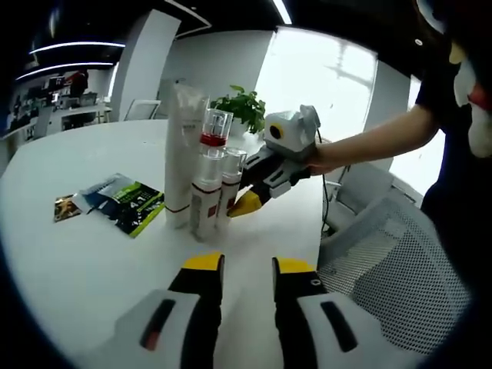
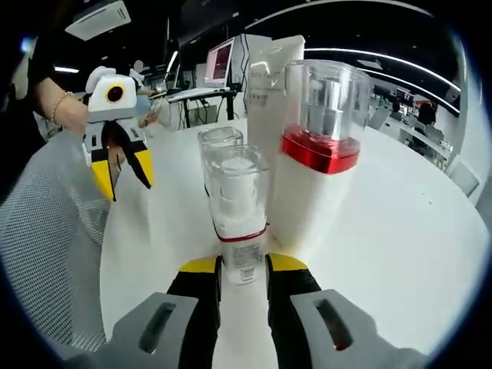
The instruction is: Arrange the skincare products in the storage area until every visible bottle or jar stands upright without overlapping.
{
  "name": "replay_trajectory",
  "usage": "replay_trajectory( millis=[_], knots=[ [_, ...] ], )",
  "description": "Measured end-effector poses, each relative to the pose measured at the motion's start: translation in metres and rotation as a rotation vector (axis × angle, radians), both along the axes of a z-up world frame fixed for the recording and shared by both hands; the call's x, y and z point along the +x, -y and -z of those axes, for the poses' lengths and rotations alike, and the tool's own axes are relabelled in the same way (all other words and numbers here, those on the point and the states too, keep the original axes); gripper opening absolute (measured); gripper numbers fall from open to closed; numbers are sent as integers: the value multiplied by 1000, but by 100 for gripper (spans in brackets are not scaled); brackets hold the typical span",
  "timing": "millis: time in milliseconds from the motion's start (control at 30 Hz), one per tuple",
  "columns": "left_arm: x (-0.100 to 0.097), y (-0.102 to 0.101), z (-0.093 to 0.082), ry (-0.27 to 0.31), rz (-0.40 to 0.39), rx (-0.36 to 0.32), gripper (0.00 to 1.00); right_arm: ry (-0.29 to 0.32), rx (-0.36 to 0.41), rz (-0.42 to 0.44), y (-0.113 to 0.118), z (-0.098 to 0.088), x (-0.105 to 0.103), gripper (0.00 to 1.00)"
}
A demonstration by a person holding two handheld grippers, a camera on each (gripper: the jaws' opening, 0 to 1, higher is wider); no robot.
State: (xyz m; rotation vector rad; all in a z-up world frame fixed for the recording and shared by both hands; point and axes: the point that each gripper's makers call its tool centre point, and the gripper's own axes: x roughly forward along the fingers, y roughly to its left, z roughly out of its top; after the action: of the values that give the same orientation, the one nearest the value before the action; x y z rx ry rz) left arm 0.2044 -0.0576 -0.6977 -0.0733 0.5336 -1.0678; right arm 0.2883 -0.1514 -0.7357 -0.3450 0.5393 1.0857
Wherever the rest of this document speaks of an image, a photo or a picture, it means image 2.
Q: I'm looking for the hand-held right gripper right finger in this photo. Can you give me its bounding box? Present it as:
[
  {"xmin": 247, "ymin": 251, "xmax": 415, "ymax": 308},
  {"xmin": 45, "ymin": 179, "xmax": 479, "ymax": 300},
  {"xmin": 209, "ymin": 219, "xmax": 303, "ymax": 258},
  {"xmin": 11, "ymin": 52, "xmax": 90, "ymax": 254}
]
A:
[{"xmin": 264, "ymin": 251, "xmax": 389, "ymax": 369}]

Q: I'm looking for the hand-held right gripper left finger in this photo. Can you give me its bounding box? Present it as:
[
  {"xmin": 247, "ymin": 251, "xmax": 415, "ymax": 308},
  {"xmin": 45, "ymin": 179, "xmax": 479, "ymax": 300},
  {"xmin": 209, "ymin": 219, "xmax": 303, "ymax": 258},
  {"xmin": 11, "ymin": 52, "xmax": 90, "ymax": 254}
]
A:
[{"xmin": 111, "ymin": 254, "xmax": 224, "ymax": 369}]

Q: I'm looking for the small white skincare bottle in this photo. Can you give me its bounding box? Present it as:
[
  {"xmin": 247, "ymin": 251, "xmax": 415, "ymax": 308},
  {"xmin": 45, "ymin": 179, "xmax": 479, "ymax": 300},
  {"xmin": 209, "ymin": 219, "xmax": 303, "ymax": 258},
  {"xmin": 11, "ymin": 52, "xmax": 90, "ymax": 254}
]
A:
[
  {"xmin": 197, "ymin": 127, "xmax": 245, "ymax": 197},
  {"xmin": 203, "ymin": 145, "xmax": 272, "ymax": 285}
]

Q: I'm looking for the large red-collared skincare bottle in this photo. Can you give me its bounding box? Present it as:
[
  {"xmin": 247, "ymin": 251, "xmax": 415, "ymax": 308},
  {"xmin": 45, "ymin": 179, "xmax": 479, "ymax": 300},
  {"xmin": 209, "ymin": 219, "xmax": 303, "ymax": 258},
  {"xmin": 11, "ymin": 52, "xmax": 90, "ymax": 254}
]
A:
[{"xmin": 268, "ymin": 59, "xmax": 372, "ymax": 247}]

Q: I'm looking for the white skincare tube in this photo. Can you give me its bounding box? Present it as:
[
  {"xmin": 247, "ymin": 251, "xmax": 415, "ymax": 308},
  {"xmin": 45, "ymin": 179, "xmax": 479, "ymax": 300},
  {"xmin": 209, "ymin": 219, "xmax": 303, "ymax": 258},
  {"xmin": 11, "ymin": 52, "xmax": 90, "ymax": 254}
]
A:
[{"xmin": 245, "ymin": 35, "xmax": 307, "ymax": 170}]

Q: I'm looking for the person's left hand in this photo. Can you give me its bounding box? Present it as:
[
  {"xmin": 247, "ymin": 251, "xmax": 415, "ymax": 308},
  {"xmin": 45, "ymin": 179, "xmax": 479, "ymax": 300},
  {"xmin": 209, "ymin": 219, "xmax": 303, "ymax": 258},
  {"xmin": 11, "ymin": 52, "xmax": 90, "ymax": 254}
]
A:
[{"xmin": 55, "ymin": 100, "xmax": 91, "ymax": 138}]

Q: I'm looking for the person in black shirt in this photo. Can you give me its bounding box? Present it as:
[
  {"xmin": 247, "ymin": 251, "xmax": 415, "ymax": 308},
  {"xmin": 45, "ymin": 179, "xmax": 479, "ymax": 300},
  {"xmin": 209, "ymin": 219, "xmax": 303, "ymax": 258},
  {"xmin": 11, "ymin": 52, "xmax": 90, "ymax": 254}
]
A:
[{"xmin": 0, "ymin": 36, "xmax": 55, "ymax": 201}]

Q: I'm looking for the white mesh office chair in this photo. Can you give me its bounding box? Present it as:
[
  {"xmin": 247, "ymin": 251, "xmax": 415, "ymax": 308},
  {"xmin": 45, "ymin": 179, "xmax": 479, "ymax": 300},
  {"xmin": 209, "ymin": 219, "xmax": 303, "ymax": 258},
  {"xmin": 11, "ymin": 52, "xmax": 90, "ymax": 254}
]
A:
[{"xmin": 0, "ymin": 134, "xmax": 112, "ymax": 347}]

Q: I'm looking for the silver laptop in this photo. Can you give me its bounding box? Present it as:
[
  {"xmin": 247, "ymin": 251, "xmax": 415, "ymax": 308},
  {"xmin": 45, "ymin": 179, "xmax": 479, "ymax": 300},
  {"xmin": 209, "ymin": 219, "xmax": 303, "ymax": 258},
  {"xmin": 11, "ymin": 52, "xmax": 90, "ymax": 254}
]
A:
[{"xmin": 165, "ymin": 86, "xmax": 231, "ymax": 103}]

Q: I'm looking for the ceiling air conditioner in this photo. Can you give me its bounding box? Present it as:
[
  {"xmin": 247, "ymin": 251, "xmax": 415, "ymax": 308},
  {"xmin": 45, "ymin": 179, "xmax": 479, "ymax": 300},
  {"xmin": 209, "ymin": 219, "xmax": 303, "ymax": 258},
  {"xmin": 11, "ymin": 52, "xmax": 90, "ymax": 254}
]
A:
[{"xmin": 65, "ymin": 0, "xmax": 134, "ymax": 40}]

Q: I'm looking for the computer monitor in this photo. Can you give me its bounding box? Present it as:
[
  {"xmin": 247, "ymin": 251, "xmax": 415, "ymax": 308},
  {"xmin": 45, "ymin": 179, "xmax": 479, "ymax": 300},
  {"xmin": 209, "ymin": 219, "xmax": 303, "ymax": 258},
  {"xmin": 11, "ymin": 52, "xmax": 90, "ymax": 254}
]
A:
[{"xmin": 203, "ymin": 38, "xmax": 236, "ymax": 88}]

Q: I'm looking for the white framed chair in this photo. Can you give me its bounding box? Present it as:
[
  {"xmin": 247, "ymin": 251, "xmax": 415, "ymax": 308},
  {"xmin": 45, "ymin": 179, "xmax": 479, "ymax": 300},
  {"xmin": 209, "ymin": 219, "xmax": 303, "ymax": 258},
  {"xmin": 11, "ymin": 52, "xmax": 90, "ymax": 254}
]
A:
[{"xmin": 447, "ymin": 155, "xmax": 481, "ymax": 197}]

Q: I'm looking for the beaded bracelet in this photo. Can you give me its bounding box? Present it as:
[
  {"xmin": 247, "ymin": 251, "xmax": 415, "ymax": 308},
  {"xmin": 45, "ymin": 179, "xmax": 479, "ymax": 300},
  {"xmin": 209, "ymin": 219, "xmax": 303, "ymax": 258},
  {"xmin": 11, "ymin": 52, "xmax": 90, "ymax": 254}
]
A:
[{"xmin": 51, "ymin": 90, "xmax": 75, "ymax": 121}]

